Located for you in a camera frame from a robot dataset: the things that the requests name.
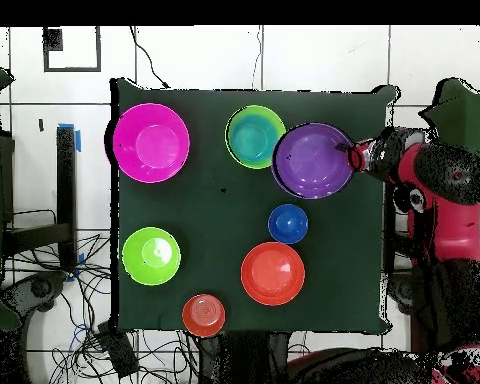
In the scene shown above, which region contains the large orange bowl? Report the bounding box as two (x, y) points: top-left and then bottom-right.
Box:
(240, 241), (306, 307)

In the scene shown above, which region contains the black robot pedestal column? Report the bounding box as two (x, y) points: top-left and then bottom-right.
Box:
(203, 331), (293, 384)

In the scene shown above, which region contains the black floor box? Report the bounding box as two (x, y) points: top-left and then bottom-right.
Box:
(95, 319), (141, 380)

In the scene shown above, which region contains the large pink bowl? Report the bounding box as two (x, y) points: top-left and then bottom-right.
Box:
(111, 102), (191, 184)

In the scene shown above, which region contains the black floor frame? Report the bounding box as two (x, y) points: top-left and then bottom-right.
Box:
(42, 26), (102, 73)

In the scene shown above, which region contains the black office chair base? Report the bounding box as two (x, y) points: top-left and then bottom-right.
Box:
(387, 273), (415, 315)
(1, 271), (69, 321)

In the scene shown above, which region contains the black floor cable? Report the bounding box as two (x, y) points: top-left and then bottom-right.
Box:
(128, 26), (173, 90)

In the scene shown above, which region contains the large green bowl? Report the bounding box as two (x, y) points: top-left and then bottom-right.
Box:
(121, 226), (182, 287)
(224, 104), (287, 170)

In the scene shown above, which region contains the purple bowl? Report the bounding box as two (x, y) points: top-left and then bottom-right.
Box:
(270, 122), (357, 200)

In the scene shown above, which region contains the dark green table cloth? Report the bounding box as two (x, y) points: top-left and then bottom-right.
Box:
(110, 77), (397, 335)

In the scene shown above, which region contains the small translucent orange bowl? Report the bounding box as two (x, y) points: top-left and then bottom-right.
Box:
(181, 293), (227, 338)

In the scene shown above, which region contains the light blue translucent bowl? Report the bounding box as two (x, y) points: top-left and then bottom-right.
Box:
(228, 113), (283, 166)

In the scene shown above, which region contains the tangle of floor cables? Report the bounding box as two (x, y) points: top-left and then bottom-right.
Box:
(3, 207), (209, 384)

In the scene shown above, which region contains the blue tape strip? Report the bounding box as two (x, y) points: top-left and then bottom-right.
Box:
(58, 122), (82, 153)

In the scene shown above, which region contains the small dark blue bowl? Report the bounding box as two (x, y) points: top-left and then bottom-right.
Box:
(267, 203), (310, 246)

